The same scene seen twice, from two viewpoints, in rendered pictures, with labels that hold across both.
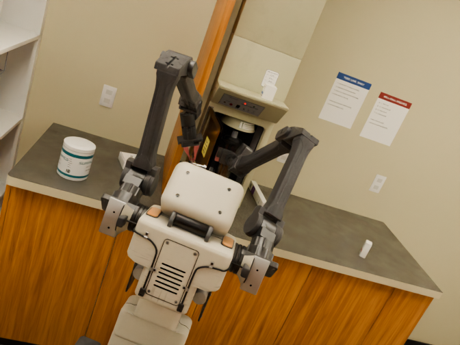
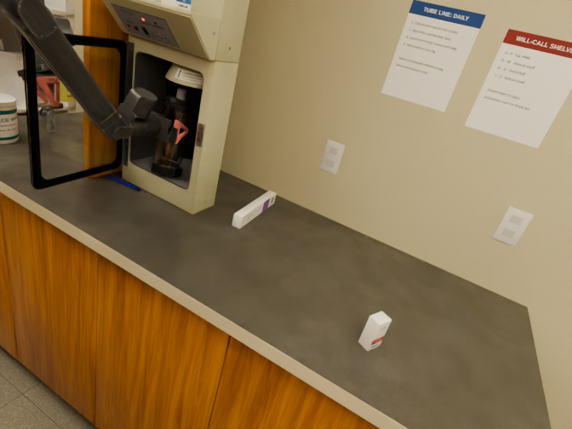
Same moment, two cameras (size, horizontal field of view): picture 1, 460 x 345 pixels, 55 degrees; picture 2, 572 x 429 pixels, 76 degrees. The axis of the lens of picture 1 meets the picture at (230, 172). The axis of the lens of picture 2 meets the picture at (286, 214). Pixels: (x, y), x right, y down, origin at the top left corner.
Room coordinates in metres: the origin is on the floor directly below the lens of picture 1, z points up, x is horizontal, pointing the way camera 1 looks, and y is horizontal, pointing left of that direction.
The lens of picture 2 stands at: (1.36, -0.94, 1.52)
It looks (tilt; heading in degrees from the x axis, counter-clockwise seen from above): 26 degrees down; 35
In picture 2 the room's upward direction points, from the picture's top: 15 degrees clockwise
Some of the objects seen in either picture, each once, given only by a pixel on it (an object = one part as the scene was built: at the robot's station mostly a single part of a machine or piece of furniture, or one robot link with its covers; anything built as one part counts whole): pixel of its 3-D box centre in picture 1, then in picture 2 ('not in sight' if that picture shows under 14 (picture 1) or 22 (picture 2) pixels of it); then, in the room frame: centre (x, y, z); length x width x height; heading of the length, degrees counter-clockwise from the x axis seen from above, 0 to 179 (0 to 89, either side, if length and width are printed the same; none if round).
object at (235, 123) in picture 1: (239, 120); (196, 73); (2.10, 0.05, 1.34); 0.18 x 0.18 x 0.05
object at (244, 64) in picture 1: (233, 120); (195, 77); (2.12, 0.08, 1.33); 0.32 x 0.25 x 0.77; 104
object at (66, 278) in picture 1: (209, 278); (190, 319); (2.10, -0.11, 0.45); 2.05 x 0.67 x 0.90; 104
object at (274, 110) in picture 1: (249, 104); (156, 23); (1.94, 0.03, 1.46); 0.32 x 0.12 x 0.10; 104
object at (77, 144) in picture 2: (200, 159); (81, 111); (1.80, 0.14, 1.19); 0.30 x 0.01 x 0.40; 19
